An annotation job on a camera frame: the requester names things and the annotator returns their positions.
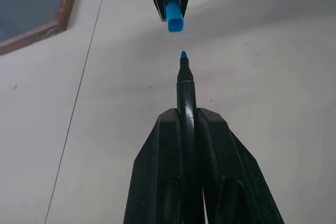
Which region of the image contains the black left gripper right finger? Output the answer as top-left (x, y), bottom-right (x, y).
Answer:
top-left (195, 107), bottom-right (286, 224)

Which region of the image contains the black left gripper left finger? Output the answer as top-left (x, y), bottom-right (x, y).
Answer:
top-left (122, 108), bottom-right (186, 224)

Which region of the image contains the blue marker cap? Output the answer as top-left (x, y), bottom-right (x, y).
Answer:
top-left (164, 0), bottom-right (185, 33)

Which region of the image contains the black marker with blue tip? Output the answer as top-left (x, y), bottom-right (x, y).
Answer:
top-left (176, 50), bottom-right (206, 224)

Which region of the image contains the wooden framed dark board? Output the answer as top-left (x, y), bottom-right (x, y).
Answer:
top-left (0, 0), bottom-right (83, 56)

